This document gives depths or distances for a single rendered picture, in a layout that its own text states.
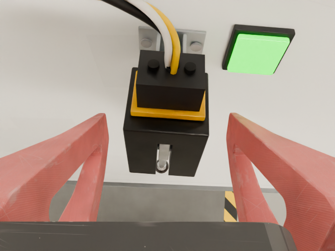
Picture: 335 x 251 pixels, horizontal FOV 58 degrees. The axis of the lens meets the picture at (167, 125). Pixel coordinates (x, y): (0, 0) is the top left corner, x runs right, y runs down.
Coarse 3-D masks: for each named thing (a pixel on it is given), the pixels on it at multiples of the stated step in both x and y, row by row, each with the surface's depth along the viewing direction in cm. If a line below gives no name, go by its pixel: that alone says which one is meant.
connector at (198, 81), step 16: (144, 64) 14; (160, 64) 14; (192, 64) 13; (144, 80) 13; (160, 80) 13; (176, 80) 13; (192, 80) 13; (144, 96) 14; (160, 96) 14; (176, 96) 14; (192, 96) 14
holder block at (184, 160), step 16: (128, 96) 15; (208, 96) 16; (128, 112) 15; (208, 112) 15; (128, 128) 14; (144, 128) 14; (160, 128) 15; (176, 128) 15; (192, 128) 15; (208, 128) 15; (128, 144) 16; (144, 144) 16; (176, 144) 15; (192, 144) 15; (128, 160) 18; (144, 160) 17; (176, 160) 17; (192, 160) 17; (192, 176) 19
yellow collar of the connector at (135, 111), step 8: (136, 72) 16; (136, 96) 15; (136, 104) 15; (136, 112) 14; (144, 112) 14; (152, 112) 14; (160, 112) 14; (168, 112) 14; (176, 112) 14; (184, 112) 14; (192, 112) 15; (200, 112) 15; (200, 120) 15
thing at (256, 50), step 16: (240, 32) 20; (256, 32) 20; (272, 32) 20; (288, 32) 20; (240, 48) 20; (256, 48) 20; (272, 48) 20; (224, 64) 22; (240, 64) 22; (256, 64) 22; (272, 64) 21
